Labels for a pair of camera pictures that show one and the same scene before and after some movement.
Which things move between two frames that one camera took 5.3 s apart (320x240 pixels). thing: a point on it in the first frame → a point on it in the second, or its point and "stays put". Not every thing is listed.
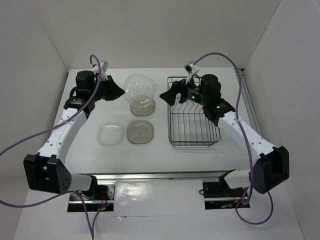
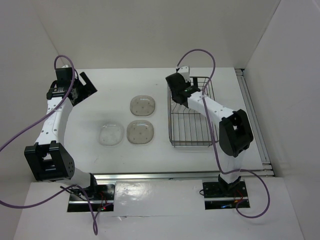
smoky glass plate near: x=140 y=131 stays put
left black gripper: x=115 y=91 → x=87 y=89
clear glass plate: x=110 y=134 stays put
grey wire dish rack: x=188 y=126 stays put
